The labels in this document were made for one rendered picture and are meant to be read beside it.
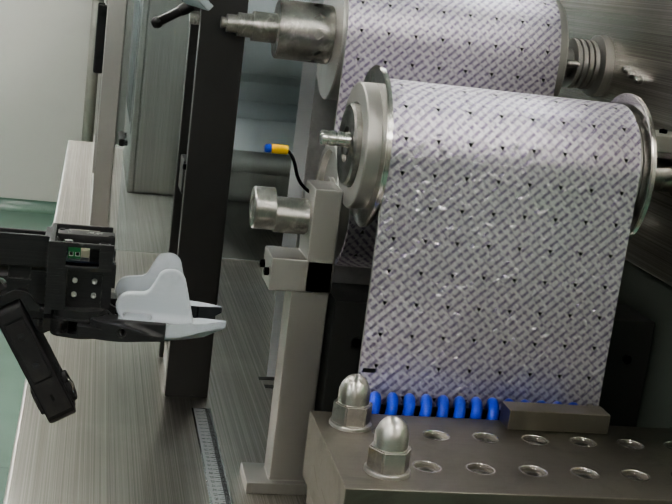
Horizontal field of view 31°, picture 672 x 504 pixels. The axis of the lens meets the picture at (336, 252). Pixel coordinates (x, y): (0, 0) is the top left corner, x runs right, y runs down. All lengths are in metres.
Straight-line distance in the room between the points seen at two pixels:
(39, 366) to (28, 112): 5.61
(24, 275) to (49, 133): 5.62
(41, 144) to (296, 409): 5.54
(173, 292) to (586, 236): 0.38
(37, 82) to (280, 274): 5.53
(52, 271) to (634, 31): 0.70
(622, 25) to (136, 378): 0.70
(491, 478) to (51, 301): 0.38
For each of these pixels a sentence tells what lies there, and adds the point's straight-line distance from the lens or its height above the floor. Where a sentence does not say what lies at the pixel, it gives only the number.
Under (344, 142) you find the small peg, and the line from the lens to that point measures 1.07.
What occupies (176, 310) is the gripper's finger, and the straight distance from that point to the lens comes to 1.02.
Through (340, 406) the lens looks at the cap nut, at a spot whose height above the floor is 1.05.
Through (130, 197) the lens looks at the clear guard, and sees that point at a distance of 2.08.
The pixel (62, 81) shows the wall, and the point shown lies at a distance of 6.60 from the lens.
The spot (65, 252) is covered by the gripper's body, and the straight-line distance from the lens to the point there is 1.00.
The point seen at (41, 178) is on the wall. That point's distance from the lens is 6.68.
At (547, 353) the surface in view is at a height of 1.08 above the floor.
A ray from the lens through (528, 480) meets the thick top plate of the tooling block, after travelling 0.98.
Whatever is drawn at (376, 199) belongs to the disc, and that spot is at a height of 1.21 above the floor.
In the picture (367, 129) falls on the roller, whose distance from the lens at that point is 1.05.
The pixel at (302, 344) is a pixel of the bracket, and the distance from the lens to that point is 1.16.
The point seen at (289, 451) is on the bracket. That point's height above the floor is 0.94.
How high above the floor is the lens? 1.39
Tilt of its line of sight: 12 degrees down
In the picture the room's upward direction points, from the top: 7 degrees clockwise
